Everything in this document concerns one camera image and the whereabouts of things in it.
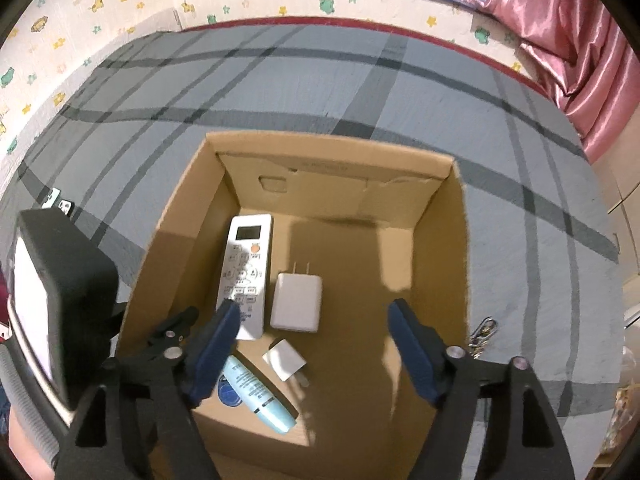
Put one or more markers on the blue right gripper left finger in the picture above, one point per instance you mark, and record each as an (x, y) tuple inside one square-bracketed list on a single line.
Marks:
[(147, 400)]

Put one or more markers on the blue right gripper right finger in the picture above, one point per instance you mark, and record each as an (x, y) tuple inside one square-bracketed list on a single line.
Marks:
[(523, 438)]

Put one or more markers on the light blue cosmetic tube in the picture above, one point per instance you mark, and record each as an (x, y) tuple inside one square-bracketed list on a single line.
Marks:
[(257, 397)]

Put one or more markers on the small white plug adapter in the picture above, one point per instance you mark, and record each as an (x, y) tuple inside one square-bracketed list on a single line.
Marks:
[(287, 363)]

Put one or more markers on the brown cardboard box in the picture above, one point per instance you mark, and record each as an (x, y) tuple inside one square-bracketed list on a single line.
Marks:
[(375, 222)]

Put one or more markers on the dark phone with wallet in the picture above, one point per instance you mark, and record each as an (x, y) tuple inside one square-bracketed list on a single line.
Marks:
[(66, 206)]

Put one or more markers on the grey plaid bed cover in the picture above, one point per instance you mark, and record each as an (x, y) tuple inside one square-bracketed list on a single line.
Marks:
[(542, 261)]

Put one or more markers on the white air conditioner remote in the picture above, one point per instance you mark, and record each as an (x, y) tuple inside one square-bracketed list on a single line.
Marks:
[(244, 271)]

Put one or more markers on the large white power adapter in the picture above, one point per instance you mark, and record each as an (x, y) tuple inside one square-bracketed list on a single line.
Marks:
[(296, 302)]

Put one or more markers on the pink satin curtain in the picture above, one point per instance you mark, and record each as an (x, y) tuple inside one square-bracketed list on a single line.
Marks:
[(584, 62)]

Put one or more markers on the metal keychain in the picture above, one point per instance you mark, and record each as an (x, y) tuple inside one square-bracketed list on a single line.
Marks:
[(479, 339)]

